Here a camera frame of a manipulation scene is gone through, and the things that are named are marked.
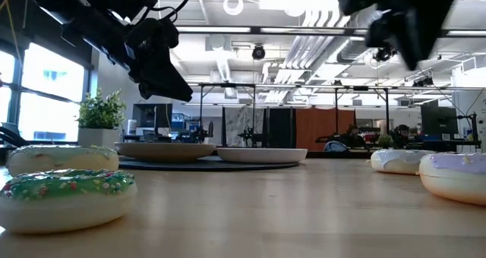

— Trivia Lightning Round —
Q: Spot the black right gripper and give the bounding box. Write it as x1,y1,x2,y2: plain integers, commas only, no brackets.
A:
333,0,462,71

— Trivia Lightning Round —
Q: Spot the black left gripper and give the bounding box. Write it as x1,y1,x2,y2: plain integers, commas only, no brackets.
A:
62,17,194,102

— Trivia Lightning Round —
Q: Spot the pale blue frosted donut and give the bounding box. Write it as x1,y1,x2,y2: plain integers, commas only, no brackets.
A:
370,149,437,175

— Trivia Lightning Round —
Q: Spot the white donut with dark drizzle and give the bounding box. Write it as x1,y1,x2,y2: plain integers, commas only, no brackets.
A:
5,144,121,178

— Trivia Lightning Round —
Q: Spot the purple frosted donut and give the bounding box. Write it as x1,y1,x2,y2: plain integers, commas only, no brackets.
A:
418,153,486,207

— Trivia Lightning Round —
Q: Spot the green sprinkled donut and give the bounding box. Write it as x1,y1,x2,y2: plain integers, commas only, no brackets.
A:
0,169,138,235

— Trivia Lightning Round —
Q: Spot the black computer monitor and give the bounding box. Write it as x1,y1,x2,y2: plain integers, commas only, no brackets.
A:
420,105,459,136
132,102,173,129

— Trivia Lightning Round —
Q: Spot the green potted plant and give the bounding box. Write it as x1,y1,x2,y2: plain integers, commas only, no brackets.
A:
77,89,127,130

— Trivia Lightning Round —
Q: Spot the tan round plate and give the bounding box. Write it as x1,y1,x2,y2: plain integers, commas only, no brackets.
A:
114,142,216,163

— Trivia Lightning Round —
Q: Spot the grey patterned cloth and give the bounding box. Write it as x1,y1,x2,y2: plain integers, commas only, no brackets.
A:
223,105,265,147

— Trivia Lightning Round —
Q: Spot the white plant pot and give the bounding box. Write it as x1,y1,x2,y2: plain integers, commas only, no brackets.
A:
77,127,121,149

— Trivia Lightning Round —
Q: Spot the dark round mat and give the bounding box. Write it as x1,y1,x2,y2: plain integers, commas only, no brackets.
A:
118,155,300,172

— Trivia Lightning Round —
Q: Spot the person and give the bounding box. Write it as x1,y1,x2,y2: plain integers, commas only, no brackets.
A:
393,124,412,149
343,124,366,149

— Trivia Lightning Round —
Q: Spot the small green plant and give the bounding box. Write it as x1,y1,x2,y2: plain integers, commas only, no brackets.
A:
377,134,394,149

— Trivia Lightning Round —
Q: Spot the white round plate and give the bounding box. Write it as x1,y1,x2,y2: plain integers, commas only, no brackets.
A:
216,147,308,165

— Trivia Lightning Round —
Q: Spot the black curtain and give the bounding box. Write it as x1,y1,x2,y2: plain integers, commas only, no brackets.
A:
265,108,295,149

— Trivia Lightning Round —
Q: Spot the orange partition panel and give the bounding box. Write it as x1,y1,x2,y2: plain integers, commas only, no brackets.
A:
295,108,356,152

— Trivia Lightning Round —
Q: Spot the black ceiling camera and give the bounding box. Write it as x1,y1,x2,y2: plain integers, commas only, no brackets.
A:
374,47,398,63
251,44,266,61

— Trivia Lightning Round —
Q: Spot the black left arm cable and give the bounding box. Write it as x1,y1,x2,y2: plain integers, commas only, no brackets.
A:
150,0,194,22

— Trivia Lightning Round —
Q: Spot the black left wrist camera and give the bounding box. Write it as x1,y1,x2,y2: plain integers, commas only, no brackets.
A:
99,0,159,20

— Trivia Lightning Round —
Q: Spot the white coiled cable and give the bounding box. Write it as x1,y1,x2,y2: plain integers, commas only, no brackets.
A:
222,0,245,16

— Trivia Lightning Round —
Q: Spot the black overhead frame bar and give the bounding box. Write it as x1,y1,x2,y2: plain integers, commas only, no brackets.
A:
174,24,486,38

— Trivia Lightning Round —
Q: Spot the black angled bracket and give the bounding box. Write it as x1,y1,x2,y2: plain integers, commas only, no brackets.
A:
0,123,30,148

